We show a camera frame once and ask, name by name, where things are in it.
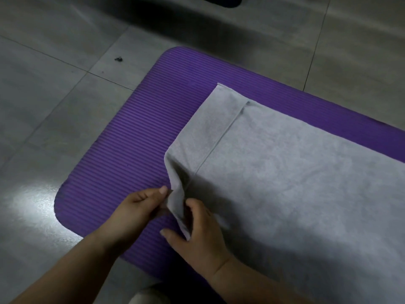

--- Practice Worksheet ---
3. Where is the purple yoga mat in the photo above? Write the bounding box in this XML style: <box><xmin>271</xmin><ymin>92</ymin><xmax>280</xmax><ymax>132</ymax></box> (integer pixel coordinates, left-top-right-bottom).
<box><xmin>54</xmin><ymin>46</ymin><xmax>405</xmax><ymax>304</ymax></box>

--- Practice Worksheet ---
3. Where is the person's right hand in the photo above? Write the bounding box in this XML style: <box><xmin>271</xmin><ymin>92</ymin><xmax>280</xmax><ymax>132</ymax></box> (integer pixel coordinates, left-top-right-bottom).
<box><xmin>159</xmin><ymin>198</ymin><xmax>233</xmax><ymax>278</ymax></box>

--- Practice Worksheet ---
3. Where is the person's white shoe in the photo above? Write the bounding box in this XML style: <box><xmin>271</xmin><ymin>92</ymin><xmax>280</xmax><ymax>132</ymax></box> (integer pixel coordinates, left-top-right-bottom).
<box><xmin>128</xmin><ymin>283</ymin><xmax>171</xmax><ymax>304</ymax></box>

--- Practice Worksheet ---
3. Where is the person's left forearm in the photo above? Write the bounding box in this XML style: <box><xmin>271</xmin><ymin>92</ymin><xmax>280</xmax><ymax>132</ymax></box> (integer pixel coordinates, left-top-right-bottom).
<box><xmin>9</xmin><ymin>232</ymin><xmax>118</xmax><ymax>304</ymax></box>

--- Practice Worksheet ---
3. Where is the black equipment foot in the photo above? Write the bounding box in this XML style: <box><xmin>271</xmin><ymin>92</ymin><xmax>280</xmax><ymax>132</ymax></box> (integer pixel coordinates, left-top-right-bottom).
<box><xmin>196</xmin><ymin>0</ymin><xmax>243</xmax><ymax>9</ymax></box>

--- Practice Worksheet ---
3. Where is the light grey tagged towel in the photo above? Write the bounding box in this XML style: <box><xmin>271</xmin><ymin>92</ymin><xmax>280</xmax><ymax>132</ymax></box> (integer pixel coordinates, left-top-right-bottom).
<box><xmin>164</xmin><ymin>84</ymin><xmax>405</xmax><ymax>304</ymax></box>

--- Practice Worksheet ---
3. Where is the person's left hand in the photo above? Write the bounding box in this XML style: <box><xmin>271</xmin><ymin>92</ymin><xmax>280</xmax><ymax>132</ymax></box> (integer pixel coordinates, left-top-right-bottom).
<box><xmin>94</xmin><ymin>186</ymin><xmax>173</xmax><ymax>250</ymax></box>

